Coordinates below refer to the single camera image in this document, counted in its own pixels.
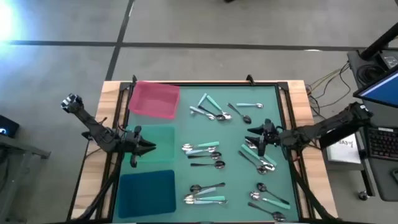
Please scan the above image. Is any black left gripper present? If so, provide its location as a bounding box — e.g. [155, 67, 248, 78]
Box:
[123, 125, 157, 156]

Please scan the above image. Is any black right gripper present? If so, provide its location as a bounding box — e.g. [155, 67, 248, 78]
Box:
[244, 119, 281, 147]

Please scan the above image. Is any translucent green plastic bin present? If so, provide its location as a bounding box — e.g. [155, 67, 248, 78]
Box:
[124, 124, 176, 164]

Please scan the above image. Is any pink plastic bin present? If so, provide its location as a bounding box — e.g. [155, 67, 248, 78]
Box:
[128, 80, 181, 120]

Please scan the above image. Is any dark teal plastic bin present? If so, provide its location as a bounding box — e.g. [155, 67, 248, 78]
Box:
[117, 169, 177, 219]

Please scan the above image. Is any black support strut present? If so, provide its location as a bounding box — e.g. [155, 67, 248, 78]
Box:
[70, 155, 122, 222]
[290, 167, 345, 222]

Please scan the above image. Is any white paper sheet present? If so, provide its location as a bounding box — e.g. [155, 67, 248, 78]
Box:
[325, 133, 362, 165]

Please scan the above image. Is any black keyboard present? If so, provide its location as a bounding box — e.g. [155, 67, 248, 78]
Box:
[366, 126, 398, 162]

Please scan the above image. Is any grey stand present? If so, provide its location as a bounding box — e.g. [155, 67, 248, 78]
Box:
[0, 133, 52, 200]

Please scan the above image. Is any black equipment cart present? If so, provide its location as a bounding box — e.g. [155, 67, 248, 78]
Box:
[346, 49, 398, 202]

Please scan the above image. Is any computer monitor blue screen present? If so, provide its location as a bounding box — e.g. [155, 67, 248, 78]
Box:
[353, 67, 398, 109]

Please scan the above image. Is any black device blue light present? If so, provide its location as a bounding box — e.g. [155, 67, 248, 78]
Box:
[0, 114, 20, 139]

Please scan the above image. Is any black power box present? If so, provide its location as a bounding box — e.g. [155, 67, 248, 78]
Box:
[377, 50, 398, 70]

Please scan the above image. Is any black pole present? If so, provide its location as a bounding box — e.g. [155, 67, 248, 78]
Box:
[359, 21, 398, 60]

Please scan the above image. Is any black table frame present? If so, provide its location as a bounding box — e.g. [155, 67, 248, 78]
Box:
[95, 81, 312, 223]

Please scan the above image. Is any yellow cable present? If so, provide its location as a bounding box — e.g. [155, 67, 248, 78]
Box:
[307, 67, 342, 90]

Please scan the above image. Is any black floor cable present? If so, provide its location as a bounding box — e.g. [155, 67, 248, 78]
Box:
[310, 61, 353, 110]

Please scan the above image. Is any coiled black cable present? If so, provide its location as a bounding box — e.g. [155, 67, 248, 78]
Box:
[356, 63, 379, 84]

